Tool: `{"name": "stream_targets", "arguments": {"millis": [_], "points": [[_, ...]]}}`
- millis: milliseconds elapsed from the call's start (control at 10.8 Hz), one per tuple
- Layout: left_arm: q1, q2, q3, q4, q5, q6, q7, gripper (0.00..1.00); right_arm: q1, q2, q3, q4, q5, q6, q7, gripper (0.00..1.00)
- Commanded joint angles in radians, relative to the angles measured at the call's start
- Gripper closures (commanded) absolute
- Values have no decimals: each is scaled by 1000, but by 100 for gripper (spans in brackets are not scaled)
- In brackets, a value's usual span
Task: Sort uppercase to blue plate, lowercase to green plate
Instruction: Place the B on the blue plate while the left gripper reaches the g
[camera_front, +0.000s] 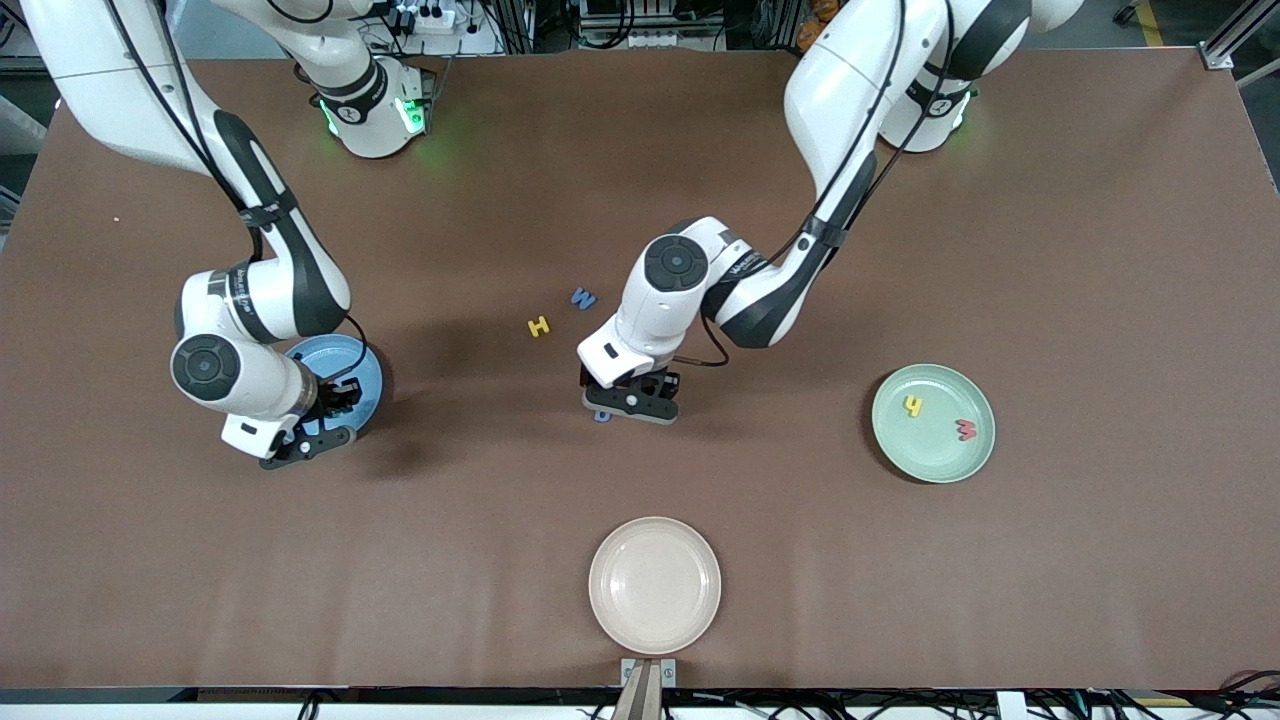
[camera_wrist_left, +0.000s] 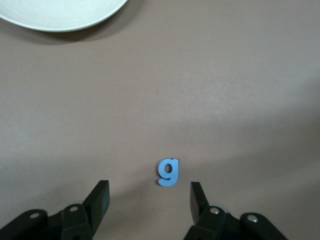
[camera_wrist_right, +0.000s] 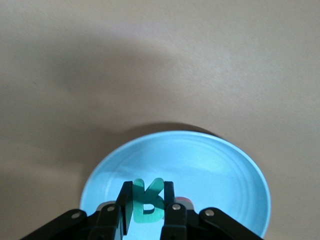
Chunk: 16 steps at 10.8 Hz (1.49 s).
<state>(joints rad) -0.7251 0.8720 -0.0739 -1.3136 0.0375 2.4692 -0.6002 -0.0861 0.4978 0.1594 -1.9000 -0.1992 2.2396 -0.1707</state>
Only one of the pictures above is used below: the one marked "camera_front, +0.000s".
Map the green plate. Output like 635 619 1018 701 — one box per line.
871 363 997 485

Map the metal bracket plate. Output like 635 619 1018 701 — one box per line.
620 657 678 691

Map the orange bag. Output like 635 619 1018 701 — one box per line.
795 0 841 53

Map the aluminium frame profile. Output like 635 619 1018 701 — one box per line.
1200 0 1280 71
0 0 151 83

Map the beige plate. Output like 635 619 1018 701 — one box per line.
588 516 722 656

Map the blue plate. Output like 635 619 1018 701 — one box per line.
285 334 386 437

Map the white power strip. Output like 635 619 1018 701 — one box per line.
385 0 463 36

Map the tan metal post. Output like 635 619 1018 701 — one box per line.
610 663 664 720

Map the black cable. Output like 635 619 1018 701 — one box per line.
672 0 961 369
105 0 371 386

